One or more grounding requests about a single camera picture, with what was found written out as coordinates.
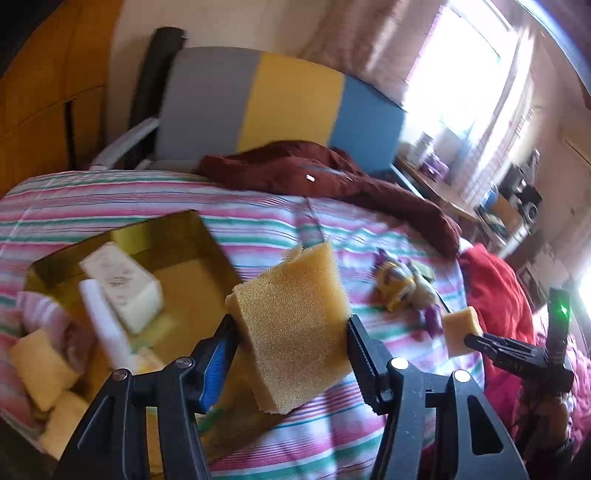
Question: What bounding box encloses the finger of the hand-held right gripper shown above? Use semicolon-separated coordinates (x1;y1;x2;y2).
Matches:
464;333;546;370

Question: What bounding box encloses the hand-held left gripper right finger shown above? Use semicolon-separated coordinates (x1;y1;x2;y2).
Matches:
347;315;530;480

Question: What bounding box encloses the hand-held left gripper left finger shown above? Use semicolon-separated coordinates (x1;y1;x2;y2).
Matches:
53;314;240;480

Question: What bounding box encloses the yellow sponge block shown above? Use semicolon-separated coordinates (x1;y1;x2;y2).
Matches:
442;306;483;358
39;392;90;460
9;330;79;411
225;240;352;414

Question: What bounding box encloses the yellow patterned sock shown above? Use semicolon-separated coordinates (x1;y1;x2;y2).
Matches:
376;258;416;315

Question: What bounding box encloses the gold tin box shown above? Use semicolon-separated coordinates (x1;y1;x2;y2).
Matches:
23;210;245;462

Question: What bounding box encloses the white towel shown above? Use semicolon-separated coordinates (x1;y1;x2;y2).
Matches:
411;261;439;310

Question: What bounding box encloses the white tube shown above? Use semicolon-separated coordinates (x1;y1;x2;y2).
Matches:
78;279;137;370

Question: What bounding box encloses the white printed box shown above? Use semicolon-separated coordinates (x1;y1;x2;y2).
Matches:
81;242;164;335

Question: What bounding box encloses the red cloth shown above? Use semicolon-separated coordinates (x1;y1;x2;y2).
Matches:
457;244;536;402

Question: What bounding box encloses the black speaker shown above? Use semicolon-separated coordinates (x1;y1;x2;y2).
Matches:
501;166;543;222

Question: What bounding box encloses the striped blanket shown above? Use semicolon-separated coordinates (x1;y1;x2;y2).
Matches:
0;170;485;480

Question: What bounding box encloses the wooden desk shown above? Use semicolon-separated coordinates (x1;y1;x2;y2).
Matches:
392;157;532;250

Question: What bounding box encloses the purple box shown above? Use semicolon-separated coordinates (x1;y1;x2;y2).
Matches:
422;154;451;178

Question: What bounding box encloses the maroon jacket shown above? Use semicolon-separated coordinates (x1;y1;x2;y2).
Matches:
198;141;462;257

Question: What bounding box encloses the white jar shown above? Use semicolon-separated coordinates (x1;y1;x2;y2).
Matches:
416;134;435;164

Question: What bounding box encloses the grey yellow blue headboard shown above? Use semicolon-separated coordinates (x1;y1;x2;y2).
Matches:
90;46;407;176

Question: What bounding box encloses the black rolled mat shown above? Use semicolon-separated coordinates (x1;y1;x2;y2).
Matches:
127;27;188;134

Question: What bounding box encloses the pink patterned curtain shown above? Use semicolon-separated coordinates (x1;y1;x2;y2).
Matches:
300;0;444;93

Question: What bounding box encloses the wooden wardrobe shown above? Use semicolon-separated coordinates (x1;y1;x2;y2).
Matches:
0;0;125;195

